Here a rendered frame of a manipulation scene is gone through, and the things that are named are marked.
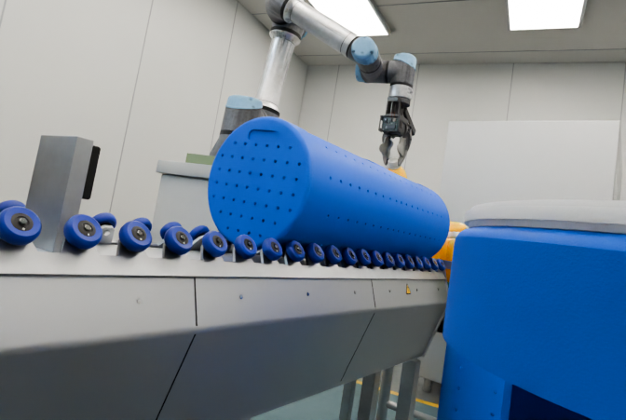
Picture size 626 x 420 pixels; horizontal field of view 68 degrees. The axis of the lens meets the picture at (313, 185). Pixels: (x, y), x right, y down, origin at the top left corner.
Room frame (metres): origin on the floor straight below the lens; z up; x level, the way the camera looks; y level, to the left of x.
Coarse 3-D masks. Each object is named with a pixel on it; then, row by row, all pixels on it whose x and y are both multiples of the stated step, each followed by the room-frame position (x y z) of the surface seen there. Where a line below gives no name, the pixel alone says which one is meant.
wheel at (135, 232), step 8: (128, 224) 0.63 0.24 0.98; (136, 224) 0.64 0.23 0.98; (120, 232) 0.63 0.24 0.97; (128, 232) 0.63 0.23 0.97; (136, 232) 0.64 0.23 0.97; (144, 232) 0.65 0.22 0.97; (120, 240) 0.63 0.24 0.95; (128, 240) 0.62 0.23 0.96; (136, 240) 0.63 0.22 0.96; (144, 240) 0.64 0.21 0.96; (128, 248) 0.63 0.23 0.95; (136, 248) 0.63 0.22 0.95; (144, 248) 0.64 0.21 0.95
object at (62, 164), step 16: (48, 144) 0.65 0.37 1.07; (64, 144) 0.62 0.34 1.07; (80, 144) 0.61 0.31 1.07; (48, 160) 0.64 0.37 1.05; (64, 160) 0.62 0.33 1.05; (80, 160) 0.62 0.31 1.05; (96, 160) 0.64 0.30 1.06; (32, 176) 0.66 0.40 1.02; (48, 176) 0.64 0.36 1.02; (64, 176) 0.61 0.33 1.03; (80, 176) 0.62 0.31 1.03; (32, 192) 0.66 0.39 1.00; (48, 192) 0.63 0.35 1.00; (64, 192) 0.61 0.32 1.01; (80, 192) 0.62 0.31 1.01; (32, 208) 0.65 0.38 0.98; (48, 208) 0.63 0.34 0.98; (64, 208) 0.61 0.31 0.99; (48, 224) 0.62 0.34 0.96; (48, 240) 0.62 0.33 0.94
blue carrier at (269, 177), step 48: (240, 144) 1.00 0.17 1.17; (288, 144) 0.93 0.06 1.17; (240, 192) 0.99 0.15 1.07; (288, 192) 0.92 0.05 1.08; (336, 192) 0.98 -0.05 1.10; (384, 192) 1.17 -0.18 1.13; (432, 192) 1.59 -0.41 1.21; (288, 240) 0.95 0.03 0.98; (336, 240) 1.07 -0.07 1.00; (384, 240) 1.25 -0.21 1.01; (432, 240) 1.51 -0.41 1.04
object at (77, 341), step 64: (192, 256) 0.86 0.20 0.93; (256, 256) 1.12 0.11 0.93; (0, 320) 0.49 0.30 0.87; (64, 320) 0.55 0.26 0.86; (128, 320) 0.62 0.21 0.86; (192, 320) 0.70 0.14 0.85; (256, 320) 0.82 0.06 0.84; (320, 320) 1.00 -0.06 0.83; (384, 320) 1.28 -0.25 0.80; (0, 384) 0.51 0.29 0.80; (64, 384) 0.57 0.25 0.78; (128, 384) 0.65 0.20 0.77; (192, 384) 0.76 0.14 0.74; (256, 384) 0.92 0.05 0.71; (320, 384) 1.15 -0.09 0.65
